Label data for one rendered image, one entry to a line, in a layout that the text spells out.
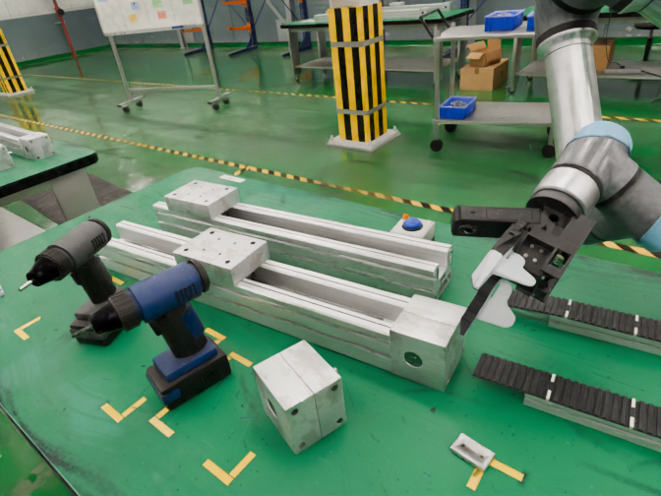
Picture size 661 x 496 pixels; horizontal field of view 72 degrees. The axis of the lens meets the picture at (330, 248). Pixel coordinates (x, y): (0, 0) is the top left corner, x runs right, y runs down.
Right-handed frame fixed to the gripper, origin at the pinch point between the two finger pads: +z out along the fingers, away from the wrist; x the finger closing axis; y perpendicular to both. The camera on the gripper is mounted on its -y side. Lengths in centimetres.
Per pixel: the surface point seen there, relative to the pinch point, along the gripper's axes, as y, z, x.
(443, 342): -1.2, 0.8, 11.9
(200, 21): -469, -237, 246
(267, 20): -788, -569, 540
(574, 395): 16.8, -4.8, 15.4
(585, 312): 13.2, -22.0, 24.0
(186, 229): -75, 5, 41
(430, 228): -20.9, -27.1, 34.3
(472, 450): 9.6, 10.2, 14.3
